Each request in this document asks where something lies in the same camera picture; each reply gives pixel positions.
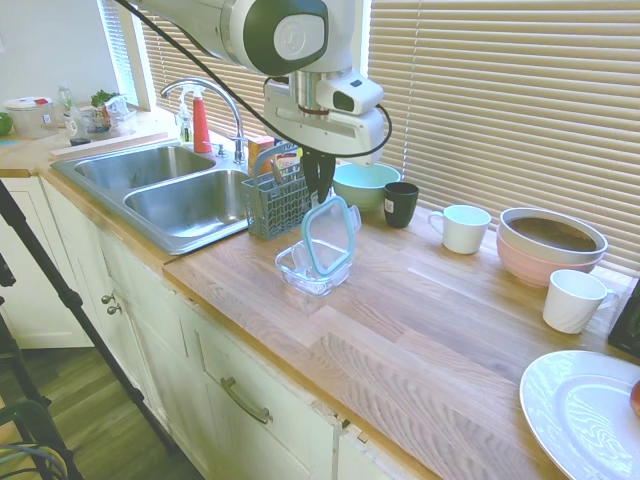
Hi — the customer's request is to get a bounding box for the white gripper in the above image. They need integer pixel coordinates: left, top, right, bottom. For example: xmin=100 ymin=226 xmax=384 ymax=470
xmin=263 ymin=74 xmax=387 ymax=202

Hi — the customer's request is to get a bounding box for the clear lid with teal rim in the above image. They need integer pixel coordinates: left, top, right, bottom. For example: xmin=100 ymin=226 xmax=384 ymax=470
xmin=301 ymin=195 xmax=362 ymax=277

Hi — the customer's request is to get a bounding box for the clear glass food container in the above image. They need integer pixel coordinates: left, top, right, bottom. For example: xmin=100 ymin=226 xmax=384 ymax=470
xmin=274 ymin=238 xmax=354 ymax=299

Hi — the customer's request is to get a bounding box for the white lidded plastic container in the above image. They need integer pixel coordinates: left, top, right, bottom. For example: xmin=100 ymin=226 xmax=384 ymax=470
xmin=3 ymin=96 xmax=56 ymax=140

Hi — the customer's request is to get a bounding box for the mint green bowl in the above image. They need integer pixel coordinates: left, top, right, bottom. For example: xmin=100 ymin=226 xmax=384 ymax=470
xmin=332 ymin=162 xmax=403 ymax=213

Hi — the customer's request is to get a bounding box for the grey plastic cutlery basket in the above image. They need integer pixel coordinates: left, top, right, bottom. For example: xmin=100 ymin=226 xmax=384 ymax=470
xmin=241 ymin=144 xmax=314 ymax=239

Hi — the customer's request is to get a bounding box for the orange cardboard box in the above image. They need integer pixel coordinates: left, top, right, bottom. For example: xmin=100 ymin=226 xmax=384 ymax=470
xmin=247 ymin=134 xmax=277 ymax=174

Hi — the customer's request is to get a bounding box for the black cup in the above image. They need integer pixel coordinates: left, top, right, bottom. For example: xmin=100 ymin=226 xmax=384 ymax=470
xmin=383 ymin=181 xmax=420 ymax=230

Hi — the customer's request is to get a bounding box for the chrome faucet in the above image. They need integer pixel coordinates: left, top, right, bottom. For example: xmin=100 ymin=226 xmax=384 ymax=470
xmin=160 ymin=78 xmax=247 ymax=165

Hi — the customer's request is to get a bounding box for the red spray bottle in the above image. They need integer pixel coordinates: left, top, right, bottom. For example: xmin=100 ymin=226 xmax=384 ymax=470
xmin=191 ymin=94 xmax=214 ymax=154

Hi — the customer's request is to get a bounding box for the stainless steel sink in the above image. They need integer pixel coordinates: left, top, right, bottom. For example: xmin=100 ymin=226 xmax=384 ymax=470
xmin=49 ymin=143 xmax=261 ymax=256

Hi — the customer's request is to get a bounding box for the clear spray bottle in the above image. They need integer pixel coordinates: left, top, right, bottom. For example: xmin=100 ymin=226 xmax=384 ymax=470
xmin=173 ymin=83 xmax=197 ymax=147

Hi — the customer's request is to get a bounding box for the white mug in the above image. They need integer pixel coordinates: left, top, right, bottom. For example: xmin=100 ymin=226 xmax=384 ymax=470
xmin=542 ymin=269 xmax=621 ymax=335
xmin=427 ymin=204 xmax=493 ymax=255

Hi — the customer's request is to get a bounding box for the wide beige window blind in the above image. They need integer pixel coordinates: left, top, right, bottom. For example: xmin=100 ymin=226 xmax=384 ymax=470
xmin=367 ymin=0 xmax=640 ymax=276

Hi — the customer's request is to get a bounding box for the plastic bag of greens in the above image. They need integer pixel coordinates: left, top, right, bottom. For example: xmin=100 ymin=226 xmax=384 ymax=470
xmin=89 ymin=89 xmax=137 ymax=134

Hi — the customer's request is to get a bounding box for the narrow white window blind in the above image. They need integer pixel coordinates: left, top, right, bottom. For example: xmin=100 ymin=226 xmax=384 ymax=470
xmin=97 ymin=0 xmax=139 ymax=106

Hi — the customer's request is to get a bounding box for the white kitchen cabinet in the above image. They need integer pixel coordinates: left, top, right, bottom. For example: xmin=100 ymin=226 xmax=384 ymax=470
xmin=0 ymin=169 xmax=451 ymax=480

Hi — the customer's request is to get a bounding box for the grey bowl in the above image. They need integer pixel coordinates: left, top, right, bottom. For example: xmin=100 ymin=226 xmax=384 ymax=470
xmin=499 ymin=206 xmax=609 ymax=265

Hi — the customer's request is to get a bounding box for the clear bottle with dark liquid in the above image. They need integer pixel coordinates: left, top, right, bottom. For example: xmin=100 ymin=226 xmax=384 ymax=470
xmin=63 ymin=84 xmax=91 ymax=147

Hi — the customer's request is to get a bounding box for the black countertop appliance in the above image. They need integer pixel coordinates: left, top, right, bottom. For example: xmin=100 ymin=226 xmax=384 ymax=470
xmin=607 ymin=279 xmax=640 ymax=359

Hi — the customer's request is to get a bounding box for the white dinner plate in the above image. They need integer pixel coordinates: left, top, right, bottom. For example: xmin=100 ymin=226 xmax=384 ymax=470
xmin=518 ymin=349 xmax=640 ymax=480

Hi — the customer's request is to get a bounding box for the dark green clamp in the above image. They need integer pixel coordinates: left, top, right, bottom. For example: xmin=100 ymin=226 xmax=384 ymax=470
xmin=0 ymin=397 xmax=66 ymax=480

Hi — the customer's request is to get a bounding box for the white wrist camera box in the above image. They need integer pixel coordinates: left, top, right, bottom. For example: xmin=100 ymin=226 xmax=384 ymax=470
xmin=315 ymin=74 xmax=385 ymax=116

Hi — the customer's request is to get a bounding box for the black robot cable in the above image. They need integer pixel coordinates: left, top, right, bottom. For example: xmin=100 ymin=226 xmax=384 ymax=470
xmin=115 ymin=0 xmax=394 ymax=157

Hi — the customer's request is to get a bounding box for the metal cabinet bar handle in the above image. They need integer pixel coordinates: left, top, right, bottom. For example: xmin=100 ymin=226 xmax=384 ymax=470
xmin=219 ymin=377 xmax=274 ymax=425

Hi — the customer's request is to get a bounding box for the black camera tripod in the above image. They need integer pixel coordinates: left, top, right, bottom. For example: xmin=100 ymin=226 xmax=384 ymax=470
xmin=0 ymin=177 xmax=184 ymax=464

